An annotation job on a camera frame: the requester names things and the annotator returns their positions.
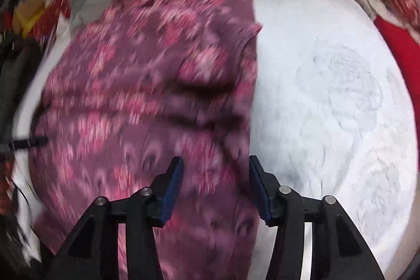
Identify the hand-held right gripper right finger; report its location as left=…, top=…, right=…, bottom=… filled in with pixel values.
left=249, top=155, right=386, bottom=280

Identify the yellow box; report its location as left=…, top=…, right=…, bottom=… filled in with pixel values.
left=15, top=0, right=48, bottom=36

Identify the white quilted bedspread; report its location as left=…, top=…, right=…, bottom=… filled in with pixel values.
left=16, top=0, right=417, bottom=280

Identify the purple floral garment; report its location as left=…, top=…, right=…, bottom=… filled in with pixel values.
left=29, top=0, right=265, bottom=280

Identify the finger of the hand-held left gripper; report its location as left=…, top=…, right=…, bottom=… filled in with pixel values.
left=0, top=135, right=49, bottom=152

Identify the black cloth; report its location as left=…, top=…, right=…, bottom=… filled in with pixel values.
left=0, top=152, right=36, bottom=271

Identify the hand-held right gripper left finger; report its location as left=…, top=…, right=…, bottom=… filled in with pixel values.
left=49, top=156, right=184, bottom=280

